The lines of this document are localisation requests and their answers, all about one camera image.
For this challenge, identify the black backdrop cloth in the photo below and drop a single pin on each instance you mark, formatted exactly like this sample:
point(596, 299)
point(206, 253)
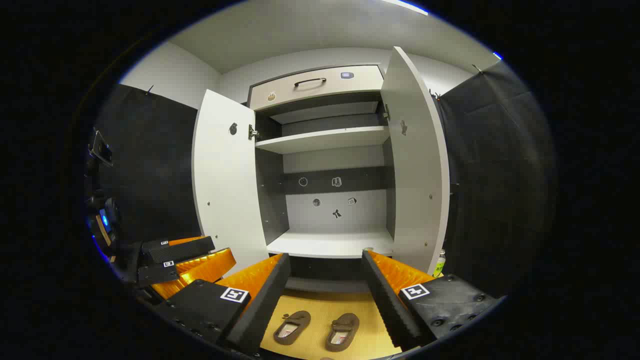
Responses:
point(155, 170)
point(500, 180)

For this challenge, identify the white shoe cabinet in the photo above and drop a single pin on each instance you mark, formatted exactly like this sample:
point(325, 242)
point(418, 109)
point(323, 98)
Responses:
point(330, 245)

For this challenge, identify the white cabinet drawer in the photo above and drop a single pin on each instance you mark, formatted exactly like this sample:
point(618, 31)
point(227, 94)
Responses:
point(320, 90)

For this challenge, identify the white cabinet door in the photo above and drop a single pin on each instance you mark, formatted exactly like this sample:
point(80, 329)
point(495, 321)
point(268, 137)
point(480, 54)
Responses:
point(417, 190)
point(227, 190)

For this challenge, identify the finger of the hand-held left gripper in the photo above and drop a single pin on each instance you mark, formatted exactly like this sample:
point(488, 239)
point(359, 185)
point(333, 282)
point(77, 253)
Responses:
point(185, 250)
point(157, 274)

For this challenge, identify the green drink bottle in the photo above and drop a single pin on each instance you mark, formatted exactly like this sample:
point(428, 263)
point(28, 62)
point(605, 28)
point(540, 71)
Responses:
point(439, 265)

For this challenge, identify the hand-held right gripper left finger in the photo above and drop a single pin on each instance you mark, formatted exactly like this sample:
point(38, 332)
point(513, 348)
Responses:
point(265, 310)

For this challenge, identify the brown fuzzy shoe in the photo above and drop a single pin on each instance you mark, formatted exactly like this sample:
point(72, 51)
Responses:
point(342, 331)
point(292, 326)

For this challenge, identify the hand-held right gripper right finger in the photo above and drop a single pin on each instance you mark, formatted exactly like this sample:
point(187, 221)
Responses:
point(385, 300)

